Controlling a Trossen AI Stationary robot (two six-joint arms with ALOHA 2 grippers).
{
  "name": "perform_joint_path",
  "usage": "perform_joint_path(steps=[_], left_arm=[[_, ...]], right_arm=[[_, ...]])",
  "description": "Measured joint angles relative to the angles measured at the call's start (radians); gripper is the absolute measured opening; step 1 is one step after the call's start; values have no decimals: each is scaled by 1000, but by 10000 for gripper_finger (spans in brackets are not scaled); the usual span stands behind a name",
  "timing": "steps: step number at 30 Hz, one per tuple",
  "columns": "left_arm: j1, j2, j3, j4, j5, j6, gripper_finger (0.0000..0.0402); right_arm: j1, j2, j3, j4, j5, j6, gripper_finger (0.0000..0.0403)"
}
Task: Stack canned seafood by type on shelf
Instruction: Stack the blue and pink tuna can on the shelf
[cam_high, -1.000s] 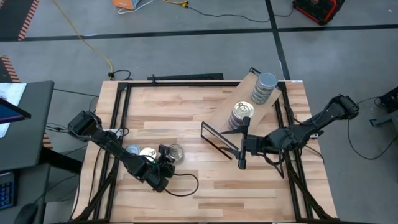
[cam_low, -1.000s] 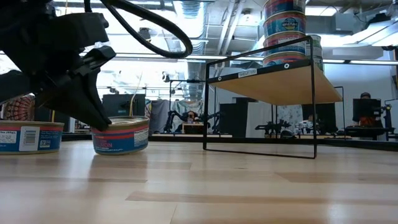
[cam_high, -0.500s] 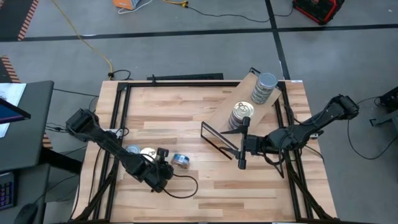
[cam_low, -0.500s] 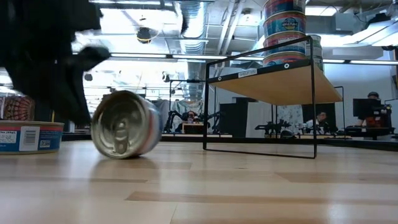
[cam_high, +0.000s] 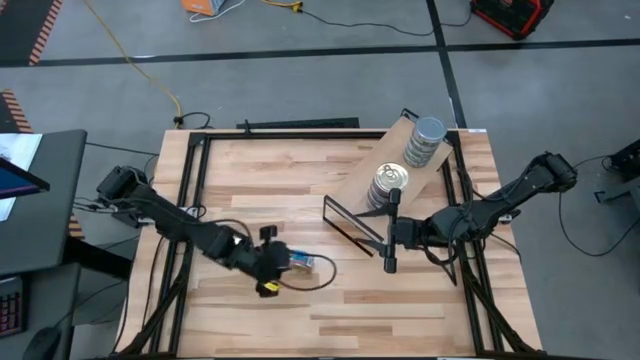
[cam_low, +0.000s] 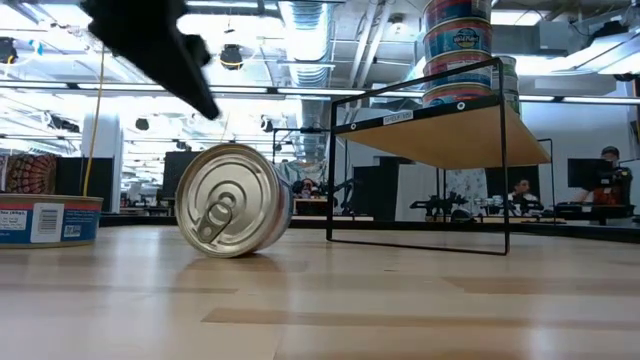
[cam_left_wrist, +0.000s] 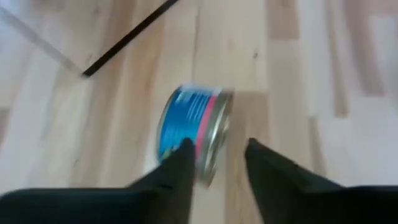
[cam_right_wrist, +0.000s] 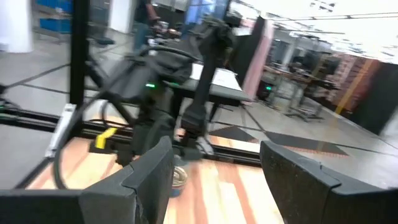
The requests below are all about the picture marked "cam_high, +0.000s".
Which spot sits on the red and black case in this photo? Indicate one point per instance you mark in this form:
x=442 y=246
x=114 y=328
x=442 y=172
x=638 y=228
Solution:
x=510 y=15

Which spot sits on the black floor stand equipment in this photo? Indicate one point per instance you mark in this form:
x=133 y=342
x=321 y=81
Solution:
x=625 y=160

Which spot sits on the white paper sheet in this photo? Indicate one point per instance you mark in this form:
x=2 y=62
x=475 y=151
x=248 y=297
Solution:
x=22 y=147

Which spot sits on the black mat orange striped edge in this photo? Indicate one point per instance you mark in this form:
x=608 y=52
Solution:
x=20 y=30
x=12 y=115
x=76 y=227

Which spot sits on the silver bracket plate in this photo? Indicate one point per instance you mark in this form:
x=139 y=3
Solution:
x=192 y=211

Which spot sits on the black aluminium rig frame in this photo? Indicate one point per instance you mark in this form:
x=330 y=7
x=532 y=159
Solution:
x=300 y=135

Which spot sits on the black ribbed bar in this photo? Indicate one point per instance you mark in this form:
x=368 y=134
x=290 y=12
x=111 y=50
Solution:
x=300 y=123

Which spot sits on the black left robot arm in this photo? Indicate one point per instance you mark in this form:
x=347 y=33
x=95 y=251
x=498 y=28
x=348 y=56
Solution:
x=170 y=220

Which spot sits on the orange box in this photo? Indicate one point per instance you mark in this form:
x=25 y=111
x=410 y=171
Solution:
x=202 y=6

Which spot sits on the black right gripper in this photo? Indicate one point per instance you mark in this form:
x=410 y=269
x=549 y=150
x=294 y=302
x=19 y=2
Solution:
x=407 y=232

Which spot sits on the monitor with blue screen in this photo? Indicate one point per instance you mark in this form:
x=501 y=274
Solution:
x=15 y=182

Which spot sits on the grey desk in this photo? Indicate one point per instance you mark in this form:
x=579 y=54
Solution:
x=55 y=200

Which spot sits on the wooden shelf black metal frame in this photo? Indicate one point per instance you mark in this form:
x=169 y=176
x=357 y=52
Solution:
x=360 y=175

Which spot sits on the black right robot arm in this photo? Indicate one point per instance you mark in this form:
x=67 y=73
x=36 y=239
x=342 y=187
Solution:
x=500 y=210

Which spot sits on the black keyboard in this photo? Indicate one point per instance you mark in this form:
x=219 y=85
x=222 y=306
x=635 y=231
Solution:
x=10 y=310

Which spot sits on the black computer mouse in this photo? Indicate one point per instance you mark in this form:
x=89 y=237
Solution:
x=42 y=345

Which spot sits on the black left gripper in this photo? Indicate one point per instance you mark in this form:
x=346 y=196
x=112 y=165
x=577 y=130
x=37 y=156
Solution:
x=270 y=260

